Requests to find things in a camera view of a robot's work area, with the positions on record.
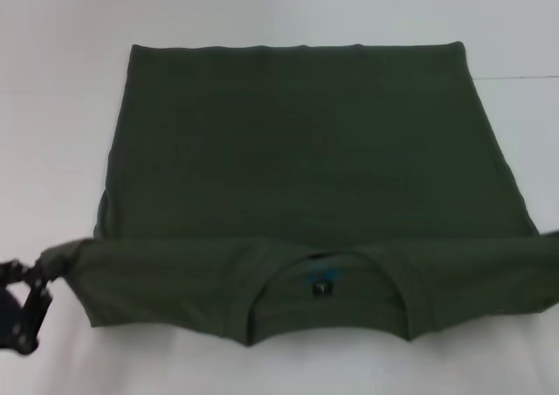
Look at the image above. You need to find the dark green FREE T-shirt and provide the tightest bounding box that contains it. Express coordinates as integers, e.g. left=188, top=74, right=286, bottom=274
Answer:
left=39, top=40, right=559, bottom=343

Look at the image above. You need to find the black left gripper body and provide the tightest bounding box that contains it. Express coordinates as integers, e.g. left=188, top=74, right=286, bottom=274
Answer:
left=0, top=279, right=31, bottom=357

